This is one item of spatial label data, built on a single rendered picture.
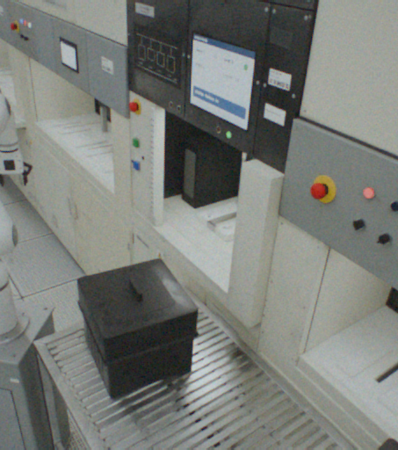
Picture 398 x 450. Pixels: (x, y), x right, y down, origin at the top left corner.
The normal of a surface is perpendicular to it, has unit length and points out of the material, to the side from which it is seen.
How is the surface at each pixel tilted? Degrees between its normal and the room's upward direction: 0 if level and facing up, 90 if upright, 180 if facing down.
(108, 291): 0
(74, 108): 90
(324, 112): 90
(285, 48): 90
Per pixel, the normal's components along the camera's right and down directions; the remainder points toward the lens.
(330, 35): -0.81, 0.27
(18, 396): -0.17, 0.51
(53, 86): 0.58, 0.46
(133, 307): 0.05, -0.85
